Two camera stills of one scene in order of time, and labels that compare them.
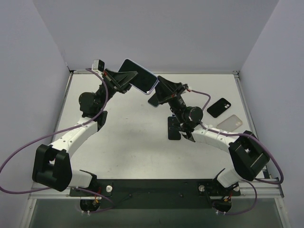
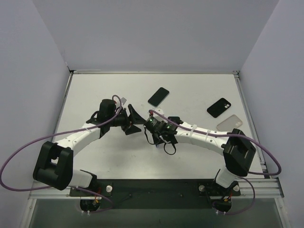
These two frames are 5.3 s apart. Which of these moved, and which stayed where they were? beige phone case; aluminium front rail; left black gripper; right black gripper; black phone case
Moved: left black gripper; right black gripper
Stayed: aluminium front rail; beige phone case; black phone case
